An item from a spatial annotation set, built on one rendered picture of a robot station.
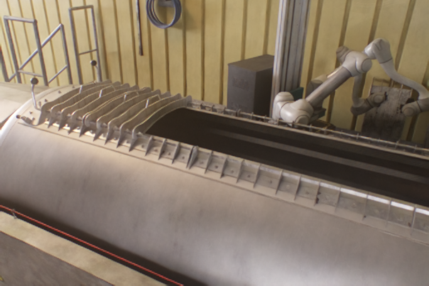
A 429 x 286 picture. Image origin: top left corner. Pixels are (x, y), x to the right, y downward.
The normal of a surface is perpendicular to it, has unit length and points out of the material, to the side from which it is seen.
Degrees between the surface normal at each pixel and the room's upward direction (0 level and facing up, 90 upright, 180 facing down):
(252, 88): 90
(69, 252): 1
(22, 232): 0
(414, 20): 90
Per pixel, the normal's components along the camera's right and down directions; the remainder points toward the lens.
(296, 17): 0.68, 0.32
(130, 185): -0.33, -0.35
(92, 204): -0.40, -0.10
